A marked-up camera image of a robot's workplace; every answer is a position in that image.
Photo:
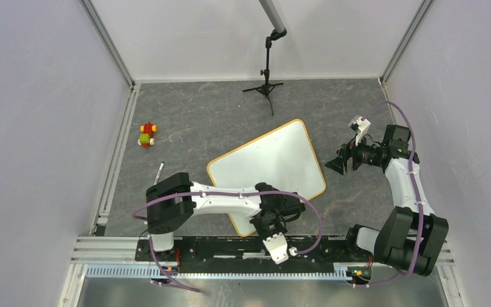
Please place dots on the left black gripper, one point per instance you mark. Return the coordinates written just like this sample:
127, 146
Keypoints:
279, 228

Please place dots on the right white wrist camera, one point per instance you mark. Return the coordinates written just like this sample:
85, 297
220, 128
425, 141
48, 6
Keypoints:
360, 126

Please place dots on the grey camera boom pole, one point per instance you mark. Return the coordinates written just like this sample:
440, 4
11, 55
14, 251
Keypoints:
273, 16

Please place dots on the slotted aluminium cable rail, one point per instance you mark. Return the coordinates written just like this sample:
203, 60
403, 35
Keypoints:
151, 271

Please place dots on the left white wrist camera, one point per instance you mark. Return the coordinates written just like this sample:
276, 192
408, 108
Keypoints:
278, 248

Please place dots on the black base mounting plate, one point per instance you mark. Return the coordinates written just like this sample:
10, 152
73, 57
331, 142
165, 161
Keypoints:
208, 254

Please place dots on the black tripod camera stand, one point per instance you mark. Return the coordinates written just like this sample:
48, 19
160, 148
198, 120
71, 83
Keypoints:
266, 88

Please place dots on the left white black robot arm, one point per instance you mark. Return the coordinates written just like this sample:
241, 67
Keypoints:
173, 201

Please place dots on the yellow framed whiteboard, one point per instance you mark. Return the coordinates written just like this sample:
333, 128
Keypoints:
284, 158

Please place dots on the black whiteboard marker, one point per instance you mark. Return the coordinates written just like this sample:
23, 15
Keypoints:
158, 173

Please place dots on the colourful toy block car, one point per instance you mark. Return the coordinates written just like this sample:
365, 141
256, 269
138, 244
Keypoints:
146, 138

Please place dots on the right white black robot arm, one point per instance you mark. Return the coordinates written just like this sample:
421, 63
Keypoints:
413, 236

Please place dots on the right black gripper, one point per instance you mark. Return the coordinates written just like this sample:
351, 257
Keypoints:
339, 164

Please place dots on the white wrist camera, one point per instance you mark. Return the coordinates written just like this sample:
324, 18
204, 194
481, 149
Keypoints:
360, 126
278, 248

